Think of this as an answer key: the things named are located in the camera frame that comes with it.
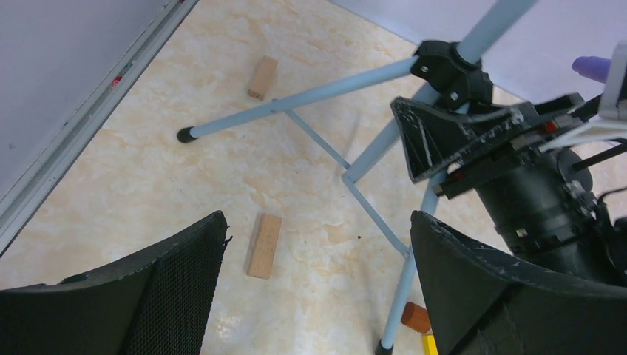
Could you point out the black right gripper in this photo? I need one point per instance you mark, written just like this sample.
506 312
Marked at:
492 144

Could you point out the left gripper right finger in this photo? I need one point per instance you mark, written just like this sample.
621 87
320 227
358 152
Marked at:
481 300

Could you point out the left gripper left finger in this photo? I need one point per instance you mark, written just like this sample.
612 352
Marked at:
154 301

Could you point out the light blue music stand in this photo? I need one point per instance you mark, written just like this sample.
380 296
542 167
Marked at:
443 65

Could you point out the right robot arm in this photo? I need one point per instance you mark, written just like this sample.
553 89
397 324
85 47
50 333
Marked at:
541 203

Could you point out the brown wooden cylinder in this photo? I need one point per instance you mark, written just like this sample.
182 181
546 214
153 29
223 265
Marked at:
416 317

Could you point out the yellow wooden block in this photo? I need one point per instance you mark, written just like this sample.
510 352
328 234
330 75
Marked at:
429 345

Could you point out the wooden block near left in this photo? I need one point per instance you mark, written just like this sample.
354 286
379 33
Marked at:
265 246

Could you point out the wooden block far left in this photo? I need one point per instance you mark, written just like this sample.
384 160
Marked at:
262 78

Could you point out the purple toy microphone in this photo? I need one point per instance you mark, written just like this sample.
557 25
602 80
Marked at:
592 67

